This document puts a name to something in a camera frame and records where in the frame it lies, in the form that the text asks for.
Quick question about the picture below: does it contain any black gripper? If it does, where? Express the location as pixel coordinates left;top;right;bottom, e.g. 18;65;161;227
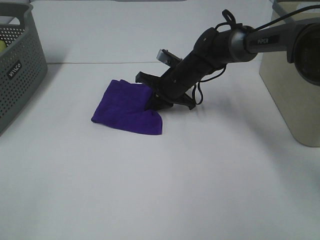
135;52;212;111

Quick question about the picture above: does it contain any purple towel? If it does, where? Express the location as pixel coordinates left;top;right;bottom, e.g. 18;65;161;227
91;79;163;136

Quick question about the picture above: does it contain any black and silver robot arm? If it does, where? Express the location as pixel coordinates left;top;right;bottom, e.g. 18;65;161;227
135;19;320;110

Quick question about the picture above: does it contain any grey perforated plastic basket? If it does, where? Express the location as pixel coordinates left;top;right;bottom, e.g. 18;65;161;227
0;2;48;132

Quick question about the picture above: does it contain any beige basket with grey rim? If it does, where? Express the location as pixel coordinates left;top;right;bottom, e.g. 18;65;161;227
259;0;320;148

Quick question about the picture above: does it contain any yellow-green item in basket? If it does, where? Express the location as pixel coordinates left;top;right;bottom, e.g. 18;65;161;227
0;40;7;52

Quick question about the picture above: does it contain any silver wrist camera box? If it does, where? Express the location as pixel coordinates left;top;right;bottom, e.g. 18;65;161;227
156;49;182;68

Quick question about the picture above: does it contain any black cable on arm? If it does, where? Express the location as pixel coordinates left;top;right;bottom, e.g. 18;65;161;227
191;4;320;106

